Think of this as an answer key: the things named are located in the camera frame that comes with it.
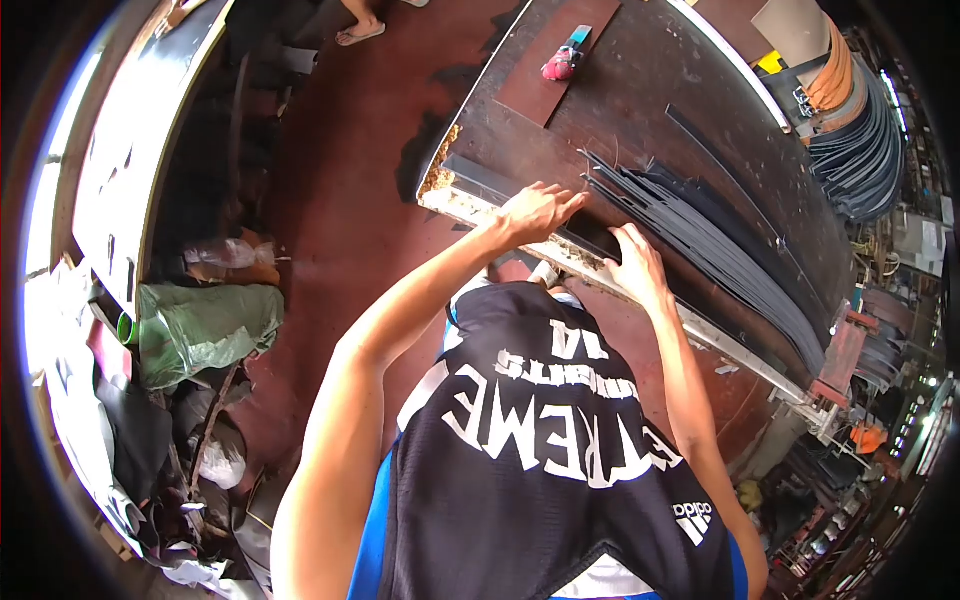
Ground grey metal bar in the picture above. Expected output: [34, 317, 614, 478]
[441, 153, 528, 209]

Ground person's left hand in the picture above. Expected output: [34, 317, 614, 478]
[491, 181, 591, 249]

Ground stack of curved tan sheets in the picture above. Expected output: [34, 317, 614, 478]
[796, 13, 869, 138]

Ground red tool with blue handle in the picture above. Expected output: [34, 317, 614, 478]
[540, 24, 594, 83]

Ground stack of curved black sheets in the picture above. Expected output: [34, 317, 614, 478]
[804, 58, 906, 224]

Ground black leather piece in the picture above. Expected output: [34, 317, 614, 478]
[558, 208, 625, 265]

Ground long thin black strip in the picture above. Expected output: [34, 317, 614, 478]
[664, 103, 790, 252]

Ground pile of black leather strips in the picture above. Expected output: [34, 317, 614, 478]
[579, 148, 828, 378]

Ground wooden stick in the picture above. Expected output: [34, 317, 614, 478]
[186, 362, 243, 500]

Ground white plastic bag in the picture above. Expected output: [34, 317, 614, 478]
[197, 441, 248, 491]

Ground white-topped bench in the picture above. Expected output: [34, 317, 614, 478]
[70, 0, 235, 320]

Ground brown flat board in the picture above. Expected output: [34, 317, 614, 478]
[492, 0, 623, 129]

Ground person's legs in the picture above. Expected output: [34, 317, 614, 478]
[491, 255, 586, 310]

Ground green sack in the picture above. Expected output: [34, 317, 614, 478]
[138, 282, 286, 393]

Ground person's right fingers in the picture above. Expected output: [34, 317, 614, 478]
[603, 222, 652, 273]

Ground dark wooden work table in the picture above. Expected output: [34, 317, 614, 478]
[416, 0, 858, 425]

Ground red metal bracket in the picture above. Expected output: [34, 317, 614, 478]
[808, 318, 873, 410]

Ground clear plastic bag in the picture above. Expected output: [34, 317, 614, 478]
[183, 237, 280, 272]

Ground person's right hand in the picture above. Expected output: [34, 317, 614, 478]
[603, 222, 674, 310]

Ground person's left fingers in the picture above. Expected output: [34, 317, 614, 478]
[517, 181, 591, 220]

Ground person's body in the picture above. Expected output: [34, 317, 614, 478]
[270, 281, 770, 600]

